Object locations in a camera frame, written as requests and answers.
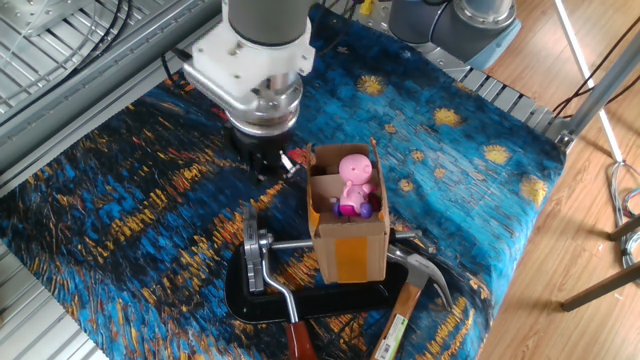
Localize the steel lever with red-brown handle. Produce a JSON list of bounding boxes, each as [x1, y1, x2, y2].
[[257, 230, 320, 360]]

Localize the grey cable coil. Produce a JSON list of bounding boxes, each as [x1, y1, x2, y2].
[[607, 159, 640, 271]]

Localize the open cardboard box orange tape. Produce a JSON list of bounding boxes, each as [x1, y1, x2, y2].
[[305, 138, 392, 285]]

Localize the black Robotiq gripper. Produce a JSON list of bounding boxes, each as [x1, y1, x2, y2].
[[223, 123, 301, 182]]

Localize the claw hammer with wooden handle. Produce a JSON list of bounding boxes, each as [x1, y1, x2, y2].
[[369, 244, 455, 360]]

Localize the dark red cables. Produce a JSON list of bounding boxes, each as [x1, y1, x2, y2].
[[552, 14, 640, 119]]

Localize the steel axle rod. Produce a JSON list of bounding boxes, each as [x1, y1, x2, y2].
[[269, 229, 424, 251]]

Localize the pink pig toy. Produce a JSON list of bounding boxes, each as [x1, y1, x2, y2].
[[332, 153, 380, 220]]

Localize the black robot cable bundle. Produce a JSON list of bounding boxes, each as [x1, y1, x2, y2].
[[74, 0, 194, 84]]

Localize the silver lever pivot bracket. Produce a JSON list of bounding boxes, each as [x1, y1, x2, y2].
[[242, 205, 274, 295]]

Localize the blue starry night tablecloth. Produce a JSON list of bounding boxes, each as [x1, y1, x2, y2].
[[0, 2, 567, 360]]

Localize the dark wooden furniture legs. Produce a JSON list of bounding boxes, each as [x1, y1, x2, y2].
[[559, 214, 640, 314]]

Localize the aluminium profile frame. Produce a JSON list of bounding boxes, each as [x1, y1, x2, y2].
[[0, 0, 640, 194]]

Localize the thin white pole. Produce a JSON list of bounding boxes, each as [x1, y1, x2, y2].
[[553, 0, 626, 164]]

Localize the black lever base plate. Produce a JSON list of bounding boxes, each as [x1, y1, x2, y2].
[[223, 244, 409, 325]]

